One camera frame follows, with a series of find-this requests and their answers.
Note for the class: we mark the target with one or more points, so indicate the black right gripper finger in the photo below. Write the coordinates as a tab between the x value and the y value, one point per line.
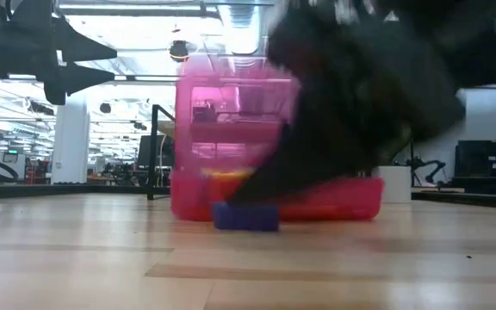
299	168

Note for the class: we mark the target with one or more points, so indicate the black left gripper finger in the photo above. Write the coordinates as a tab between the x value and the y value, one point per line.
67	82
80	47

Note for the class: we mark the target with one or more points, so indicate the purple eraser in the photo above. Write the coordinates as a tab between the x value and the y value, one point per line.
246	217

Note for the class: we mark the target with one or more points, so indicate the pink translucent plastic box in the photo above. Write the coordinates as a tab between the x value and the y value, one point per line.
196	194

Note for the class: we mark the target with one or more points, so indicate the background black robot arm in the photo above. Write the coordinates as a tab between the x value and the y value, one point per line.
429	165

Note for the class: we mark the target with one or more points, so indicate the white pillar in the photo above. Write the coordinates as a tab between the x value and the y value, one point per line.
70	142

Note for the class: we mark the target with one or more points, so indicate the black monitor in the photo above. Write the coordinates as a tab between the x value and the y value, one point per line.
162	150

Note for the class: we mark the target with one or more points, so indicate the background wooden table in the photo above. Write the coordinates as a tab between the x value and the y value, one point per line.
444	189

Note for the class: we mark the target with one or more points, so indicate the black equipment case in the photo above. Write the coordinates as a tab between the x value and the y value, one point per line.
487	165

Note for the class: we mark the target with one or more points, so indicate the black ceiling camera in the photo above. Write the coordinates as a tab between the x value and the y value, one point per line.
179	51

